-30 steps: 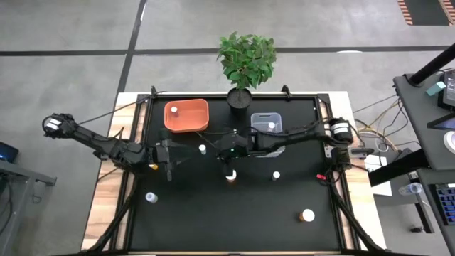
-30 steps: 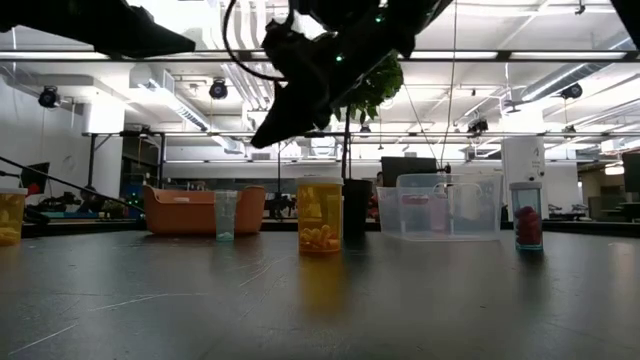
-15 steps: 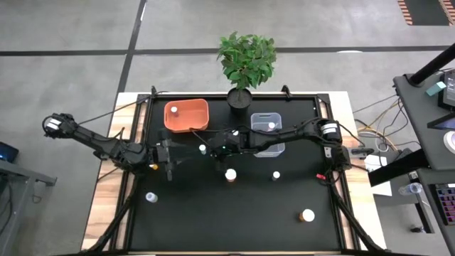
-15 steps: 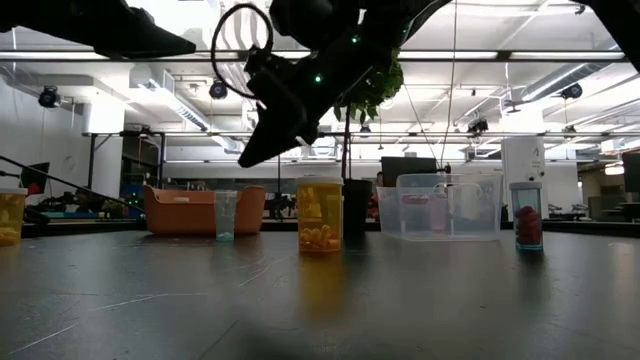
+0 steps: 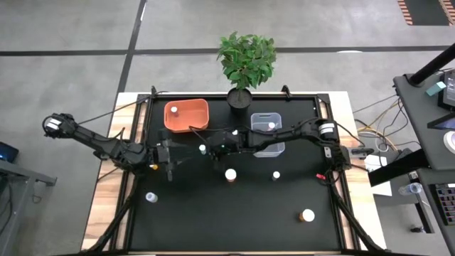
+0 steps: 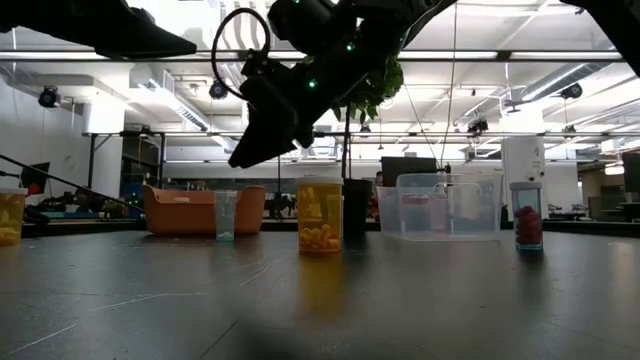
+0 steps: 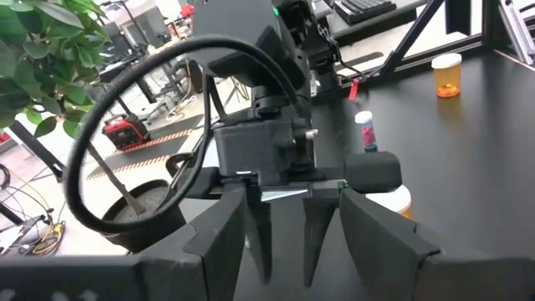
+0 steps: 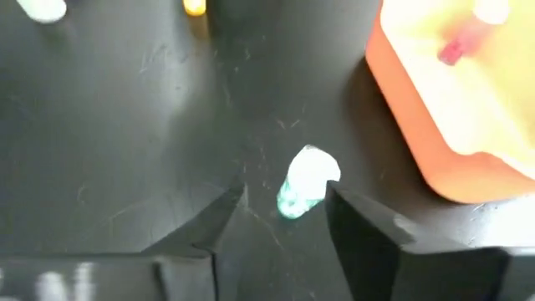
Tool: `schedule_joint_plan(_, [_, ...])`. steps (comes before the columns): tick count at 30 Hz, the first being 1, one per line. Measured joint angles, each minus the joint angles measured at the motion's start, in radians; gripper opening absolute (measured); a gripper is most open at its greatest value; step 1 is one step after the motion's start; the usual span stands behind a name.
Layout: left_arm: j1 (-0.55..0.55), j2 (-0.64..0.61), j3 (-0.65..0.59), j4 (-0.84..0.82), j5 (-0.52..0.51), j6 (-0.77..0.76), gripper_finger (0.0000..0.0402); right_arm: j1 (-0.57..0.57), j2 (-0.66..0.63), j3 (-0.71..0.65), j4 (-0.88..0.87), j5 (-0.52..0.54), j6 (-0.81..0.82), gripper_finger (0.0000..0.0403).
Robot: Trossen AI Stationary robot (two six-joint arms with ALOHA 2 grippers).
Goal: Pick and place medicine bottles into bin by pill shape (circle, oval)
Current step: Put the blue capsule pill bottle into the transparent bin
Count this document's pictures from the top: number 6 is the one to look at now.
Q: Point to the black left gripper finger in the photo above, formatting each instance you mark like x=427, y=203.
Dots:
x=145, y=40

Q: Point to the large amber pill bottle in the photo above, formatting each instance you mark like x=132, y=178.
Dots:
x=320, y=225

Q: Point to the pale teal pill bottle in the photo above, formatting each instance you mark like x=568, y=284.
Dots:
x=226, y=220

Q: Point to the pink pill bottle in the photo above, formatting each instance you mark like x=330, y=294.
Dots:
x=440, y=215

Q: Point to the small amber pill bottle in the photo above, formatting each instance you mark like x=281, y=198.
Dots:
x=11, y=220

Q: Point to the teal bottle red pills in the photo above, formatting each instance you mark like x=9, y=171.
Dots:
x=526, y=225

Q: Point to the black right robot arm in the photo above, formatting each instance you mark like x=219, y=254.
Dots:
x=360, y=25

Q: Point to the orange plastic bin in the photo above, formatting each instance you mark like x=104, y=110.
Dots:
x=190, y=215

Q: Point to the clear plastic bin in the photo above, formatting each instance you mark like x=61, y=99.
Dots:
x=480, y=225

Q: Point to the black ceiling spotlight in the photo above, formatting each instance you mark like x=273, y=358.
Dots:
x=49, y=96
x=218, y=90
x=571, y=90

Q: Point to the green leafy potted tree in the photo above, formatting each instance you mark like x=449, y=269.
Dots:
x=380, y=85

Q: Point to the black monitor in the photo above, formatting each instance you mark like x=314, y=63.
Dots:
x=407, y=167
x=35, y=176
x=631, y=172

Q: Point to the seated person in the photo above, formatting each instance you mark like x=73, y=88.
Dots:
x=82, y=198

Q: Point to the wooden top workbench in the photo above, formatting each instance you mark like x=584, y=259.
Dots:
x=65, y=215

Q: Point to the white pillar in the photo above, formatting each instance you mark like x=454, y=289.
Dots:
x=522, y=160

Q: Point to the black table edge frame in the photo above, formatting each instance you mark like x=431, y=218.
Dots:
x=590, y=227

